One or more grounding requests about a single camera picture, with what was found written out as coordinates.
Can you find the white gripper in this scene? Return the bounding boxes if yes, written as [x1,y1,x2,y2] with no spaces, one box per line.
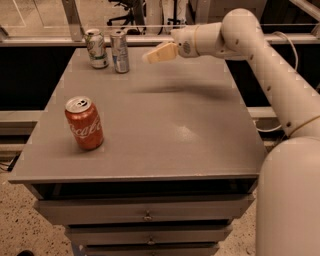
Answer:
[142,25,199,64]

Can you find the white green 7up can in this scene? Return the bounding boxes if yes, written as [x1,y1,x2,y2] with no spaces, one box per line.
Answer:
[84,29,109,69]

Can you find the bottom grey drawer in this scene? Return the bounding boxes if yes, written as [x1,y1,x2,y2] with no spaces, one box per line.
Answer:
[84,243,219,256]

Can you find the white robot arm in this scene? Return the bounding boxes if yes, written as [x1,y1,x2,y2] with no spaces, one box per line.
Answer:
[143,8,320,256]

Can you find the top grey drawer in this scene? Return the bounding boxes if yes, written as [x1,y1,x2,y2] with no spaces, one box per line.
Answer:
[34,194,254,225]

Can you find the silver blue redbull can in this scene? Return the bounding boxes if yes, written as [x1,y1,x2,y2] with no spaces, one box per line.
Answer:
[110,30,129,73]

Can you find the metal window railing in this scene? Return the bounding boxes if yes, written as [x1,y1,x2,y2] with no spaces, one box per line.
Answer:
[0,0,320,47]

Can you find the grey drawer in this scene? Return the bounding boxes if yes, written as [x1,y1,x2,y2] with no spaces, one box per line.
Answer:
[34,194,254,225]
[84,243,219,256]
[66,223,232,246]

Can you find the grey drawer cabinet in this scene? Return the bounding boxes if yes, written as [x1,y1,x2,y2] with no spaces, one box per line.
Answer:
[7,45,268,256]

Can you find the middle grey drawer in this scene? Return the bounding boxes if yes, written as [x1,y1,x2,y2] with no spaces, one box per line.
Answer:
[66,223,232,246]

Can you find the red coca-cola can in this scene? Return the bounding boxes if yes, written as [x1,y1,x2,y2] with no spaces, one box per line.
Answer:
[65,96,104,150]

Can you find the black office chair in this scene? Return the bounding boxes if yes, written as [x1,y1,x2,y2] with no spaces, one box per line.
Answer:
[106,0,135,30]

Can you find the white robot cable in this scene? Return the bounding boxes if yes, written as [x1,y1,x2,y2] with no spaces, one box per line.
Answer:
[253,30,299,133]

